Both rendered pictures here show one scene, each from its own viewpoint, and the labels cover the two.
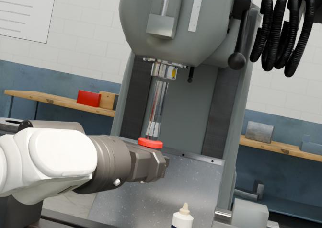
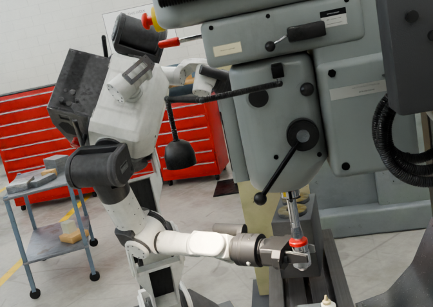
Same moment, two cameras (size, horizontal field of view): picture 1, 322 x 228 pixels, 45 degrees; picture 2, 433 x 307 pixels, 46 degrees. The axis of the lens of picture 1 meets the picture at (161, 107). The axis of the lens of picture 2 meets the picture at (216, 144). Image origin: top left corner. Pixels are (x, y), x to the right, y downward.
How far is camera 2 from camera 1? 139 cm
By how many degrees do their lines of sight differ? 89
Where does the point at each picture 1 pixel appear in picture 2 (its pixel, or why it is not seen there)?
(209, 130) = not seen: outside the picture
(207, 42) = (258, 182)
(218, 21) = (254, 169)
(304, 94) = not seen: outside the picture
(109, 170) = (236, 255)
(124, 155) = (248, 249)
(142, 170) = (267, 260)
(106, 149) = (236, 244)
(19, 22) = not seen: outside the picture
